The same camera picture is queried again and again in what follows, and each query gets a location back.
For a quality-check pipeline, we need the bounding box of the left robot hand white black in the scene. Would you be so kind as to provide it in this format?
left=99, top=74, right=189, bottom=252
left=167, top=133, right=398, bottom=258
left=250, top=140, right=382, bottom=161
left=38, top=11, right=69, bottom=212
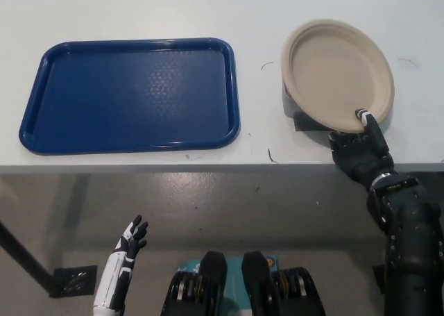
left=92, top=214, right=150, bottom=312

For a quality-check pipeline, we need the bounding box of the right robot hand black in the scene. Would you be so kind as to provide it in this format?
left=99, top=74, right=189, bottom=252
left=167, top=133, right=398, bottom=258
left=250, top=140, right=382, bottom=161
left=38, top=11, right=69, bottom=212
left=327, top=108, right=397, bottom=192

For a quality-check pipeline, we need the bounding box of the beige paper plate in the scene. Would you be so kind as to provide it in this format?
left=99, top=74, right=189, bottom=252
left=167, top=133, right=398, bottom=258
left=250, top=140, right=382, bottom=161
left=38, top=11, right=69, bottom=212
left=280, top=17, right=396, bottom=135

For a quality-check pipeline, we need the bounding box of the blue plastic serving tray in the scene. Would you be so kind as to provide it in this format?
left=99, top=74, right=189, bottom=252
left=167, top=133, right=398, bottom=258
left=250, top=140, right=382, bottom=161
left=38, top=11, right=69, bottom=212
left=18, top=36, right=241, bottom=156

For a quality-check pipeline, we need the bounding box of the black floor foot patch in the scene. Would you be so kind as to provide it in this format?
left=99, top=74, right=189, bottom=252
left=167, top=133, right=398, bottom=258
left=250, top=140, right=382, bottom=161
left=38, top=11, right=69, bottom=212
left=49, top=265, right=99, bottom=299

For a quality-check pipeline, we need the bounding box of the black table leg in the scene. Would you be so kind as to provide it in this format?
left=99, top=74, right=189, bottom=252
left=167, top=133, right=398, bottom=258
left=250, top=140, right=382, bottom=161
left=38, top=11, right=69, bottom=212
left=0, top=217, right=58, bottom=294

